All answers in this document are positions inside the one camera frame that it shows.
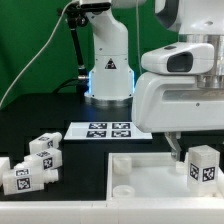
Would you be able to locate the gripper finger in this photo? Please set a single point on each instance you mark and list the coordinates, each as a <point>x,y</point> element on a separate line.
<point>172,139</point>

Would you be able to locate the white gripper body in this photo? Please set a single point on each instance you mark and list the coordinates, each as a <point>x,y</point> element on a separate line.
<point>175,104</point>

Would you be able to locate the white square tabletop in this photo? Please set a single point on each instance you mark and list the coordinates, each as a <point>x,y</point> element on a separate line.
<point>152,175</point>

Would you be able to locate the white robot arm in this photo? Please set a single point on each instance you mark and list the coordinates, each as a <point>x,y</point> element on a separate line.
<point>195,21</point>

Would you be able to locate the white marker plate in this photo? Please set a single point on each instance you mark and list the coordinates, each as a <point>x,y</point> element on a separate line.
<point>105,131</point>

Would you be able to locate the white front fence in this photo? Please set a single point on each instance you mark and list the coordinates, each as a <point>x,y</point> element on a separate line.
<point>151,211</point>

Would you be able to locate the white block far left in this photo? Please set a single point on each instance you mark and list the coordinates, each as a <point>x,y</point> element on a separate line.
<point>4,166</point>

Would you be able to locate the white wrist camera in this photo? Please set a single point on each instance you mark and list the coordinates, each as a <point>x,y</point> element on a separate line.
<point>181,58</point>

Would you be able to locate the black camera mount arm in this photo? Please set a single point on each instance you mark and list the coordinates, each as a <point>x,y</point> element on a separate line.
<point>76,17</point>

